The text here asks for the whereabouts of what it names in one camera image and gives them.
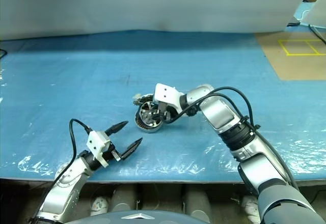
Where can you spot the black spoked rotor cover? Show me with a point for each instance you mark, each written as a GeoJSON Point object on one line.
{"type": "Point", "coordinates": [146, 113]}

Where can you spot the white wrapped bundle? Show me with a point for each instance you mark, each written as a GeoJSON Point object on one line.
{"type": "Point", "coordinates": [99, 205]}
{"type": "Point", "coordinates": [250, 207]}

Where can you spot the motor stator with copper windings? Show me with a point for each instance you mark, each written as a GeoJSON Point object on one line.
{"type": "Point", "coordinates": [142, 127]}

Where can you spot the silver toothed gear plate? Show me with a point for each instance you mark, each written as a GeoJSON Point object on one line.
{"type": "Point", "coordinates": [144, 98]}

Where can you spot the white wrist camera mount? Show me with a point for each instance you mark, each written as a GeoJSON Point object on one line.
{"type": "Point", "coordinates": [166, 94]}
{"type": "Point", "coordinates": [98, 142]}

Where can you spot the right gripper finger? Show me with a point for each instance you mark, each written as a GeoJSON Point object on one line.
{"type": "Point", "coordinates": [166, 119]}
{"type": "Point", "coordinates": [156, 117]}

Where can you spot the blue plastic table sheet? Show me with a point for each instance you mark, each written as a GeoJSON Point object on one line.
{"type": "Point", "coordinates": [76, 81]}

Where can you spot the grey rounded cylinder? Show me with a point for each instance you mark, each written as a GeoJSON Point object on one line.
{"type": "Point", "coordinates": [198, 201]}
{"type": "Point", "coordinates": [124, 199]}

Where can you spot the white backdrop sheet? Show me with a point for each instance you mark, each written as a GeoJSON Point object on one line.
{"type": "Point", "coordinates": [152, 5]}

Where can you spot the light blue foam piece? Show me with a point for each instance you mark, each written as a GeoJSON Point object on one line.
{"type": "Point", "coordinates": [304, 9]}

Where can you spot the grey robot torso cover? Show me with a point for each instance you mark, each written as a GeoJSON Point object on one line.
{"type": "Point", "coordinates": [137, 219]}

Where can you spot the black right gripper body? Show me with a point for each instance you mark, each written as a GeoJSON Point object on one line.
{"type": "Point", "coordinates": [170, 112]}

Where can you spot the brown cardboard sheet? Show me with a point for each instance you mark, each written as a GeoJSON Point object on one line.
{"type": "Point", "coordinates": [293, 63]}

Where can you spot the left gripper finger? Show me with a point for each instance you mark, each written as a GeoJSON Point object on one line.
{"type": "Point", "coordinates": [132, 146]}
{"type": "Point", "coordinates": [117, 127]}

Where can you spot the white slanted board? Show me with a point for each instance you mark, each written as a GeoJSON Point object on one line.
{"type": "Point", "coordinates": [318, 10]}

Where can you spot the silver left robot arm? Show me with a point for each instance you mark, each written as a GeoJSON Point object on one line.
{"type": "Point", "coordinates": [63, 188]}

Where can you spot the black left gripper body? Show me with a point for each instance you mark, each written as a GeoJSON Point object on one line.
{"type": "Point", "coordinates": [112, 152]}

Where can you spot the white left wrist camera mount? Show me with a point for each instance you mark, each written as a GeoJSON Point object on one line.
{"type": "Point", "coordinates": [98, 142]}

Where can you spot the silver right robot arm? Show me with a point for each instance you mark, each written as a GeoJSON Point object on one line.
{"type": "Point", "coordinates": [254, 152]}

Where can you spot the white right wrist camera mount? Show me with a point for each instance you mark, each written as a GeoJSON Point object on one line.
{"type": "Point", "coordinates": [166, 94]}

